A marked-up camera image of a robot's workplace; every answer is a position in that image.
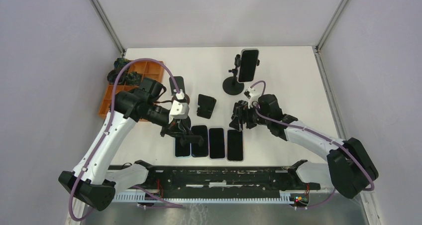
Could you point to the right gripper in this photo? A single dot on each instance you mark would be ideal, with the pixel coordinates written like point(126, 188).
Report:
point(246, 112)

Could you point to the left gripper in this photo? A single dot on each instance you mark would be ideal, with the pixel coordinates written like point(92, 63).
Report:
point(166, 129)

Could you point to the blue case phone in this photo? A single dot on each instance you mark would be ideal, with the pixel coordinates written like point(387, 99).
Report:
point(182, 150)

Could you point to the white case phone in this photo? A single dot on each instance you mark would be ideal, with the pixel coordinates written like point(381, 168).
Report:
point(235, 145)
point(248, 63)

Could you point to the black case phone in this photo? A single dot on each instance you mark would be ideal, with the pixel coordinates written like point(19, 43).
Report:
point(201, 148)

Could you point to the lavender case phone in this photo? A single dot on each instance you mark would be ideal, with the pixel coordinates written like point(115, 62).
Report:
point(216, 143)

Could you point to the black folding phone stand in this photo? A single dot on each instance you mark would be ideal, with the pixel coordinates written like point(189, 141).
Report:
point(206, 105)

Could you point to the black pole stand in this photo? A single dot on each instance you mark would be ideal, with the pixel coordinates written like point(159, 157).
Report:
point(183, 125)
point(230, 85)

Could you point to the brown round base phone stand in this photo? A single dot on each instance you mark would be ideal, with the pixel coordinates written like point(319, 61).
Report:
point(180, 83)

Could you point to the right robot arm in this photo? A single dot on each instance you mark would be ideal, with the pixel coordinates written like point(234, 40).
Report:
point(319, 144)

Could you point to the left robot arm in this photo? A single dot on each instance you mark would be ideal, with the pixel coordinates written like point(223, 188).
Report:
point(112, 137)

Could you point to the orange compartment tray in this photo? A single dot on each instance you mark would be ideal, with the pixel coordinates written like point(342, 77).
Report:
point(148, 69)

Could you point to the dark patterned scrunchie right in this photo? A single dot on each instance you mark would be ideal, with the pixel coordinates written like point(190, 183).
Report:
point(133, 79)

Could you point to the dark patterned scrunchie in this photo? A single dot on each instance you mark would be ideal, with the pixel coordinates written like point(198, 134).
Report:
point(120, 63)
point(112, 75)
point(133, 79)

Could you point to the dark patterned scrunchie left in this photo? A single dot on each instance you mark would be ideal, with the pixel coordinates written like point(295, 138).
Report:
point(112, 75)

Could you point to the dark patterned scrunchie top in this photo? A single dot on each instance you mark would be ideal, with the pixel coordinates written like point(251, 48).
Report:
point(120, 63)

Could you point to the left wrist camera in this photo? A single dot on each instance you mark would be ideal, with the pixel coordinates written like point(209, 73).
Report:
point(179, 108)

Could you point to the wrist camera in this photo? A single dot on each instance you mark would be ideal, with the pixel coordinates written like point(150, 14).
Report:
point(179, 108)
point(252, 96)

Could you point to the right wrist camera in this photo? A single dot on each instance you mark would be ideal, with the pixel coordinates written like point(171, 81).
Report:
point(252, 96)

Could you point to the white cable duct strip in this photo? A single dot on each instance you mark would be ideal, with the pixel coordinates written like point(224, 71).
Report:
point(138, 196)

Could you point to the black mounting base plate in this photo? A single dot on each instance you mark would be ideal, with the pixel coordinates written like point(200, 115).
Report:
point(216, 182)

